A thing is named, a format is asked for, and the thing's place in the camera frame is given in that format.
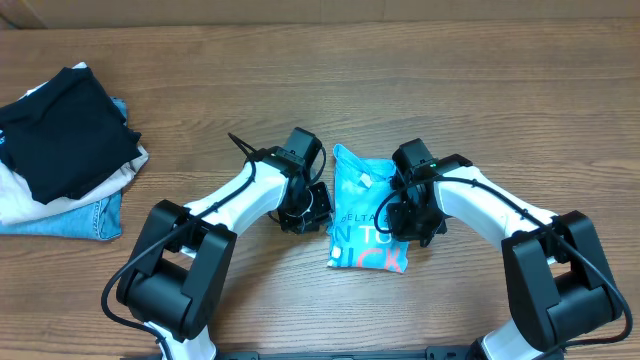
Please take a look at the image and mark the light blue printed t-shirt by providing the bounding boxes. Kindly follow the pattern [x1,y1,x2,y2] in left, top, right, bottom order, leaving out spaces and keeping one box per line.
[327,144,409,273]

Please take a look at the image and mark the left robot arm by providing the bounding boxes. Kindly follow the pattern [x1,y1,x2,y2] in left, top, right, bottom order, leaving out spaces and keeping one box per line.
[101,128,333,359]

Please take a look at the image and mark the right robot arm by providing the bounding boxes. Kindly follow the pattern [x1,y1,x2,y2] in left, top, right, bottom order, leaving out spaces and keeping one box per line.
[378,139,633,359]

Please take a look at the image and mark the folded blue denim jeans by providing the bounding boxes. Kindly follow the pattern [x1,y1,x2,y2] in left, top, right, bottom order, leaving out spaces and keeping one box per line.
[1,98,123,241]

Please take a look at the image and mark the folded black garment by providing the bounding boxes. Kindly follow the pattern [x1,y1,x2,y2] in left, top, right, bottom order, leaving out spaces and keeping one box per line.
[1,67,141,204]

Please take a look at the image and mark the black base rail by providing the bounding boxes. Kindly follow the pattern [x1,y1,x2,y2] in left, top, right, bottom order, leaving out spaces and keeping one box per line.
[122,344,481,360]

